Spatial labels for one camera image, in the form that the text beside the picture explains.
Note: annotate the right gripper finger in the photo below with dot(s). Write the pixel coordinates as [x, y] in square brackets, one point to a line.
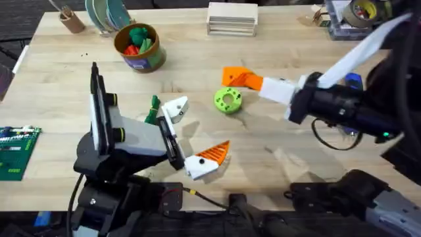
[278, 90]

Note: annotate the grey black left gripper body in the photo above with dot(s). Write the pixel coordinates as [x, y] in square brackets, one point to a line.
[138, 138]

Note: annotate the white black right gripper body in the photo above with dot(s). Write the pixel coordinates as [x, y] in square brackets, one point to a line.
[332, 102]

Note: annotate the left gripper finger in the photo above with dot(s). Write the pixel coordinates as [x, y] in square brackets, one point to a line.
[200, 166]
[176, 107]

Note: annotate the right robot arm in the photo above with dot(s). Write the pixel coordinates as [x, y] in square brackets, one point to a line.
[378, 200]

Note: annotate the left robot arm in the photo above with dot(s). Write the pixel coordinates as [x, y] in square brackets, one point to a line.
[98, 204]

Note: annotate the green vegetable toy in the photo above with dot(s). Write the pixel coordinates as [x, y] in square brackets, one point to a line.
[153, 110]

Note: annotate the green disc with holes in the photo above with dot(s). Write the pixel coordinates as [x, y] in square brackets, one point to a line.
[221, 102]

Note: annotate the left wrist upright black plate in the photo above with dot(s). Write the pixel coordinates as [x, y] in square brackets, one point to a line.
[98, 112]

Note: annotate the orange ribbed wedge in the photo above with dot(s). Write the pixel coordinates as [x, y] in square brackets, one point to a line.
[230, 74]

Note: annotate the brown tub with toys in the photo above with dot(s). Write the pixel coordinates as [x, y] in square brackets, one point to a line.
[144, 59]

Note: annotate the clear plastic box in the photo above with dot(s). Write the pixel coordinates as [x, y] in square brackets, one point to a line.
[342, 31]

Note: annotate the small cardboard box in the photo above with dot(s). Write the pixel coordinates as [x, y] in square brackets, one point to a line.
[320, 18]

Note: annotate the roll of brown tape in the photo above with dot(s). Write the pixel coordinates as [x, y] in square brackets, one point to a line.
[356, 14]

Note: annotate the stack of teal plates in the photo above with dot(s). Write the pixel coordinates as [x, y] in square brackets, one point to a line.
[108, 14]

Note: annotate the green board with blocks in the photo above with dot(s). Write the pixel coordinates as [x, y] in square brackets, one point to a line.
[16, 154]

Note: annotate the cardboard tube with sticks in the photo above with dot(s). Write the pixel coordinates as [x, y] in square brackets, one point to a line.
[72, 21]

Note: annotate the black rail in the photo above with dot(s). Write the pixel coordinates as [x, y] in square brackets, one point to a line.
[204, 227]

